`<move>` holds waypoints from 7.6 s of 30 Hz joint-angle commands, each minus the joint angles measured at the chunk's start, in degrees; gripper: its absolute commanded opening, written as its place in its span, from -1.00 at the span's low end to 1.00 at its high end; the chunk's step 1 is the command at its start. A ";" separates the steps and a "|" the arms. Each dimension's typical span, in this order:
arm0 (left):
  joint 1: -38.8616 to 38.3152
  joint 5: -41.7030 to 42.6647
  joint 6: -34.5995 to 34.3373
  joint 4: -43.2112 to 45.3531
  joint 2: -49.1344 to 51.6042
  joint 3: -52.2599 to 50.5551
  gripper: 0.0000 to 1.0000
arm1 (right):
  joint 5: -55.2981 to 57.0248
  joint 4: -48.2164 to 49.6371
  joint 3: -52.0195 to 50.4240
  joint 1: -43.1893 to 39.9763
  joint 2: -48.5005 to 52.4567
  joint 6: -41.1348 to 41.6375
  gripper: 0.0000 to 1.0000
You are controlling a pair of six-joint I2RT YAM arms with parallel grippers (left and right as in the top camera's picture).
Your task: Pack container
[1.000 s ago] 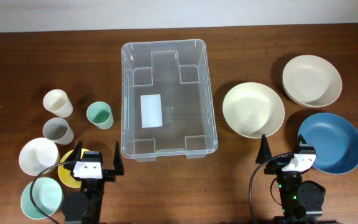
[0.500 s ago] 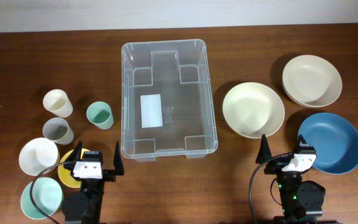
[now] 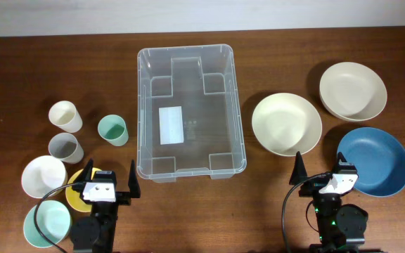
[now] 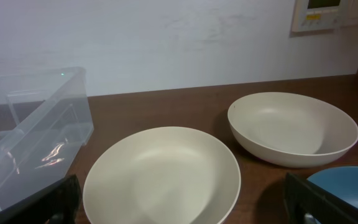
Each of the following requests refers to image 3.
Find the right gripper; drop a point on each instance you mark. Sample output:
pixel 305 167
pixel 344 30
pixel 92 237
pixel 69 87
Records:
pixel 313 185

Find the cream cup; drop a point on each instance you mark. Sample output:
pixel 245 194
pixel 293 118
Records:
pixel 64 115

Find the beige bowl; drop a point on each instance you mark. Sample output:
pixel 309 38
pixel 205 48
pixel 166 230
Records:
pixel 352 92

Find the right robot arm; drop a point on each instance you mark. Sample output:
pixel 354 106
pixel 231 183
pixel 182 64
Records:
pixel 340 227

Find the cream bowl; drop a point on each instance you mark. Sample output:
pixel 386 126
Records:
pixel 286 124

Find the mint green cup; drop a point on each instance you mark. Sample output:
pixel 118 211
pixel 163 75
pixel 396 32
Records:
pixel 113 129

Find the white label in container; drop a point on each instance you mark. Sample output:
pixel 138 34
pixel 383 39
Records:
pixel 171 125

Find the yellow small bowl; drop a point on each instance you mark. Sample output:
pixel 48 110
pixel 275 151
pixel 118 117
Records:
pixel 73 197

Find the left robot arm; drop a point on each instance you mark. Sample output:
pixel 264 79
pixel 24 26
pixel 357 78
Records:
pixel 96 232

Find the grey cup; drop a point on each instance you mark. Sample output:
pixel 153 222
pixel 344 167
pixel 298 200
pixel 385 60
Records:
pixel 65 147

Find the blue bowl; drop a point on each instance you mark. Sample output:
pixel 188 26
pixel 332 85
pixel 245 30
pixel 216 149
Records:
pixel 379 159

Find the clear plastic storage container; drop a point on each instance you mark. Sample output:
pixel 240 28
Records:
pixel 202 80

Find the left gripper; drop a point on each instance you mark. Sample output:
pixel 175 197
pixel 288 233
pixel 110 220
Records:
pixel 124 198

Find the white small bowl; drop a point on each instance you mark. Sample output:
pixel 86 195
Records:
pixel 42 175

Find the mint green small bowl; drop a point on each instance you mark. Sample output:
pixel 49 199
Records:
pixel 54 221

